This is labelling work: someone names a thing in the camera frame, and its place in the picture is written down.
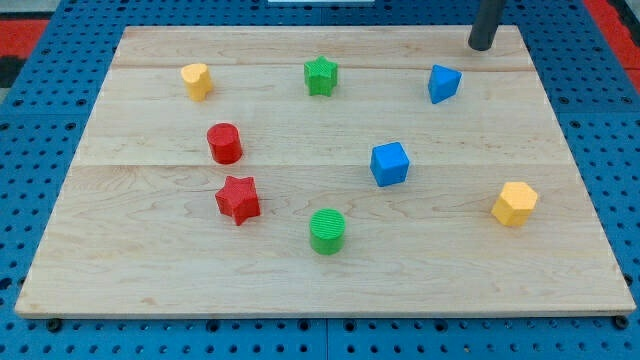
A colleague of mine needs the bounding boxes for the wooden board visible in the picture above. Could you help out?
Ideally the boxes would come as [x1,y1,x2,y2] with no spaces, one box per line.
[15,25,636,319]

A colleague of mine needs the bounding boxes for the blue triangle block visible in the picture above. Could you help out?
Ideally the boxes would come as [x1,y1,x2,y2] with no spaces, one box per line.
[427,64,462,104]

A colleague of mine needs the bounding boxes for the green cylinder block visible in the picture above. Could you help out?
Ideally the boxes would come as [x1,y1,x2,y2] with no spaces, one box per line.
[309,208,346,255]

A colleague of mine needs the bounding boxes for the blue cube block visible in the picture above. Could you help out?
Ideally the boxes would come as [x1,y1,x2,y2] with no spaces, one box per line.
[370,142,410,187]

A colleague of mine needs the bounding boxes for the red star block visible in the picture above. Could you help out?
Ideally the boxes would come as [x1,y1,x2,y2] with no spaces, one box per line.
[215,176,261,226]

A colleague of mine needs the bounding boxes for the red cylinder block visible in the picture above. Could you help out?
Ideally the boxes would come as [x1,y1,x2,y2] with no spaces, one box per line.
[206,123,243,165]

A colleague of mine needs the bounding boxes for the green star block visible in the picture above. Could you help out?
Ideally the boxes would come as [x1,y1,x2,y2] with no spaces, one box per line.
[304,56,338,97]

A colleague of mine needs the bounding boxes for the yellow heart block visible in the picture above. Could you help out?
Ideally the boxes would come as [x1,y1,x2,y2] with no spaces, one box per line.
[180,63,213,102]

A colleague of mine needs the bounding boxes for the yellow hexagon block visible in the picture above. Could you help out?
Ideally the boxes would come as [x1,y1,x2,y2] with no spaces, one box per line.
[491,182,538,227]

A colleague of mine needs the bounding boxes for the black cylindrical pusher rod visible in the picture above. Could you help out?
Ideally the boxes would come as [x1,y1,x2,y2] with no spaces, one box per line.
[468,0,506,51]

